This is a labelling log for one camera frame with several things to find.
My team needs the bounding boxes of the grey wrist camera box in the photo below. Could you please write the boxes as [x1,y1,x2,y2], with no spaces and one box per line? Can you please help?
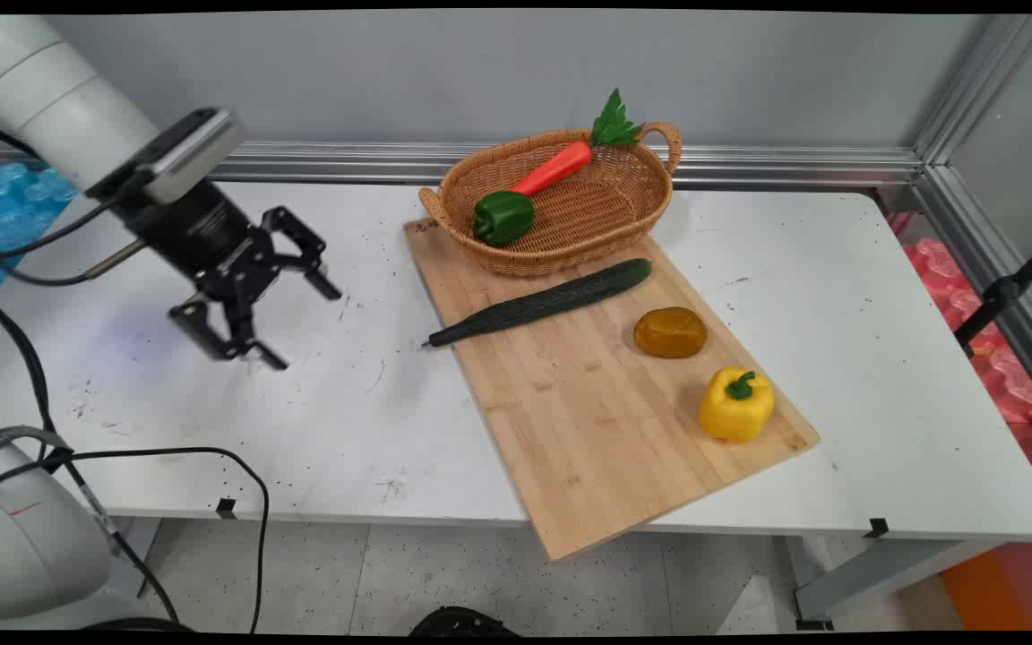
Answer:
[84,107,245,206]

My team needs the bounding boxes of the blue bubble wrap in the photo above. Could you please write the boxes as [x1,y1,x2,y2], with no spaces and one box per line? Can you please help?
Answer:
[0,161,80,316]

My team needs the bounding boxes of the brown toy potato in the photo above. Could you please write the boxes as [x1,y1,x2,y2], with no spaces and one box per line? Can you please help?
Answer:
[633,306,709,359]

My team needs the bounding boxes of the aluminium frame post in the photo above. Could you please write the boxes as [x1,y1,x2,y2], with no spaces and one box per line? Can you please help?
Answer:
[914,13,1032,418]

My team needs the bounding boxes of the grey velcro cable strap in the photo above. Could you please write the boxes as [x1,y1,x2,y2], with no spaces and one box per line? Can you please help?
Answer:
[0,425,74,477]

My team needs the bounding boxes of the black round object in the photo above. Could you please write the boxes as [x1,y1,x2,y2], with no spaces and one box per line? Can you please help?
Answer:
[408,606,522,637]

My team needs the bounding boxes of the red bubble wrap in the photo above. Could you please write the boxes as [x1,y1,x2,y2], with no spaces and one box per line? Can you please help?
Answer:
[888,211,1032,512]

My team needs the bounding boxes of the black tripod stand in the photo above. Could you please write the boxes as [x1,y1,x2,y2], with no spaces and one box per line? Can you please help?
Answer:
[954,228,1032,359]

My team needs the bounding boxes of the yellow toy bell pepper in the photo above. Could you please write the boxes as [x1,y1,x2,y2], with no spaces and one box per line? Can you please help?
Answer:
[698,365,776,444]

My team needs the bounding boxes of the bamboo cutting board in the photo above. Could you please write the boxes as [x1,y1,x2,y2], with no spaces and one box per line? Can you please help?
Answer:
[403,215,821,563]

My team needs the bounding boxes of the woven wicker basket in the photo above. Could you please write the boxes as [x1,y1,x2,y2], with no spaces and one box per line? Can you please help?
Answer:
[417,121,684,277]

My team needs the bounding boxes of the aluminium frame rail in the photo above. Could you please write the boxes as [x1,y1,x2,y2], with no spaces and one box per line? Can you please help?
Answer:
[0,140,925,190]

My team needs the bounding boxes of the dark green toy cucumber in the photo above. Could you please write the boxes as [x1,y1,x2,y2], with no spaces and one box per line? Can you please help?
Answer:
[422,258,654,348]

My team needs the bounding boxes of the thick black cable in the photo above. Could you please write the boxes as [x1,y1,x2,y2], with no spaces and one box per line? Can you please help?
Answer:
[0,279,182,624]

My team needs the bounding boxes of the white table leg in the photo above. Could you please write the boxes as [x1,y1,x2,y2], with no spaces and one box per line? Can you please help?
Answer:
[109,516,163,597]

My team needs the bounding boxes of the orange toy carrot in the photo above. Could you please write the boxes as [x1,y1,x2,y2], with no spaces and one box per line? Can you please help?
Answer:
[510,88,642,198]

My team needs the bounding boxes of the thin black cable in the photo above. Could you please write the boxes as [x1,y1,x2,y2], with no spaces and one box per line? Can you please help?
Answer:
[0,445,271,633]

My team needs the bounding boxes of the grey table leg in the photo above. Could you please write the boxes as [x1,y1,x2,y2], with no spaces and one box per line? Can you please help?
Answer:
[792,536,1011,630]

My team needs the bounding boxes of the orange floor mat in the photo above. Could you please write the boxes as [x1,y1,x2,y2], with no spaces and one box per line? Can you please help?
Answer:
[940,549,1032,630]

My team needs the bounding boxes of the green toy bell pepper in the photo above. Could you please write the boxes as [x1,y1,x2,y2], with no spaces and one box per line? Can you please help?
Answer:
[473,190,537,248]

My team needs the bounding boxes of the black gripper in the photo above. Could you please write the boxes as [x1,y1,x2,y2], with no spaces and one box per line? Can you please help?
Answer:
[111,179,343,372]

